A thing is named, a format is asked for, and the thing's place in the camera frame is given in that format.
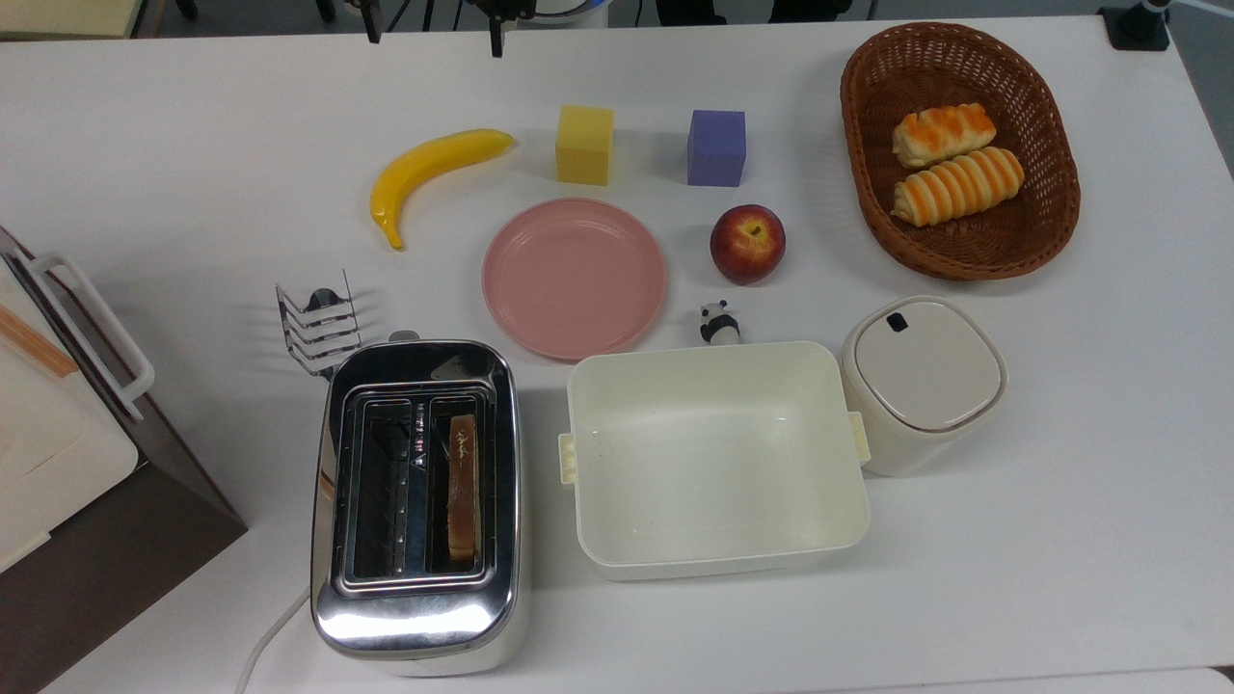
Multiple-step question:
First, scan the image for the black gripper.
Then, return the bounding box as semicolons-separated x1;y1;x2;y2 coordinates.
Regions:
349;0;537;58

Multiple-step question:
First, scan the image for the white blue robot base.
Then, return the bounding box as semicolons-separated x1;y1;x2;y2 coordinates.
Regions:
535;0;610;27

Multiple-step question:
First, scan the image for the chrome two-slot toaster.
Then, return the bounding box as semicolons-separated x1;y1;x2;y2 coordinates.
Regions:
309;332;530;678

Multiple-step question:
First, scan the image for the yellow banana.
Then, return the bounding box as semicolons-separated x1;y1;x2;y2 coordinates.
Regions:
369;128;516;252

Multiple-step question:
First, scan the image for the yellow foam cube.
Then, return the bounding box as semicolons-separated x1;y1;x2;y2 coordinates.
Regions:
555;104;616;187

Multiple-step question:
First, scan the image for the pink plate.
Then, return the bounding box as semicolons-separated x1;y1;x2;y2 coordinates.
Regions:
481;198;669;362

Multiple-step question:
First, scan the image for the purple foam cube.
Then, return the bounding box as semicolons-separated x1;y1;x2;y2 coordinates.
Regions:
686;109;748;188

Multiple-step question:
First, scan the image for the black chair base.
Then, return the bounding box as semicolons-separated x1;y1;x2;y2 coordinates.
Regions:
656;0;855;27

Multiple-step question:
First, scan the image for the yellow wooden furniture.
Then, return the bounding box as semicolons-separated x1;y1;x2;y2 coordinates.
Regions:
0;0;148;40

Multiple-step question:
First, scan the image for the red apple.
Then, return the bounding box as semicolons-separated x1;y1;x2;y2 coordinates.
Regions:
710;203;787;286

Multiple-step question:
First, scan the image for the small panda figurine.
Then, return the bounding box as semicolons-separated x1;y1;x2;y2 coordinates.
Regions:
699;301;742;347

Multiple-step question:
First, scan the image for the toast slice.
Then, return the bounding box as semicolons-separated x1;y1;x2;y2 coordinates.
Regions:
446;414;480;566

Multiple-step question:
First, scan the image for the cream rectangular plastic tub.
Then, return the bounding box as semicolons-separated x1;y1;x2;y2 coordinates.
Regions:
558;340;872;582

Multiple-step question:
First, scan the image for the short striped bread roll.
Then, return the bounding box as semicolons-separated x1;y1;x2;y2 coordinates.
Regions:
891;102;998;171

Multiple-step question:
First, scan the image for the long striped bread roll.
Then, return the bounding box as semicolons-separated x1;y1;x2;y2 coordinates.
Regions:
890;146;1026;228

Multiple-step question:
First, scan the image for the cream lidded bin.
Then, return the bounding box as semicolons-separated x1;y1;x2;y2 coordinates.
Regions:
840;295;1009;478

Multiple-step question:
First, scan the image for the brown cabinet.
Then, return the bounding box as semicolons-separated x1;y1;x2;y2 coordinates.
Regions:
0;227;249;694

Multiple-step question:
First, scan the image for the brown wicker basket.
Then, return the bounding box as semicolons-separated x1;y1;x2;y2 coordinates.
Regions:
840;22;1082;282

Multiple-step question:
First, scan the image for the metal wire toast rack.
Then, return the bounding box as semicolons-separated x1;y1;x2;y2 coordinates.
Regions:
275;269;365;379

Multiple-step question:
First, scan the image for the white appliance with handle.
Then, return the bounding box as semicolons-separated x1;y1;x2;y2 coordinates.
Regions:
0;249;156;574

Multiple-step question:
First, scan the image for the white toaster power cable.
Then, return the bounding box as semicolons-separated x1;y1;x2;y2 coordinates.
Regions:
234;588;313;694

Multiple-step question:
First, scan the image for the black camera stand base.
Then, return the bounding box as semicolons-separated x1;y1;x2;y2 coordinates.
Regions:
1098;0;1173;51

